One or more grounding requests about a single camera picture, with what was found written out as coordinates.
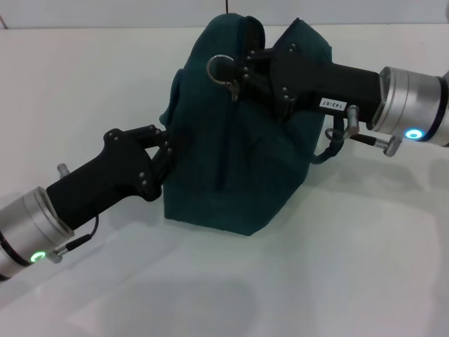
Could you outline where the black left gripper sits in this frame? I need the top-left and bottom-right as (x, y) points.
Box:
(46, 124), (176, 228)

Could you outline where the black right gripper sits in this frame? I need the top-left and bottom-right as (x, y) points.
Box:
(212, 41), (382, 124)

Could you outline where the metal zipper pull ring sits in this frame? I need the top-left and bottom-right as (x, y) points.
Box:
(206, 54), (243, 102)

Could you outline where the dark teal insulated lunch bag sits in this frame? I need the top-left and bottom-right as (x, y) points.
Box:
(159, 13), (351, 237)

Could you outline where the right arm cable with connector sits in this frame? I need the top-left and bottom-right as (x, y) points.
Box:
(325, 105), (403, 158)

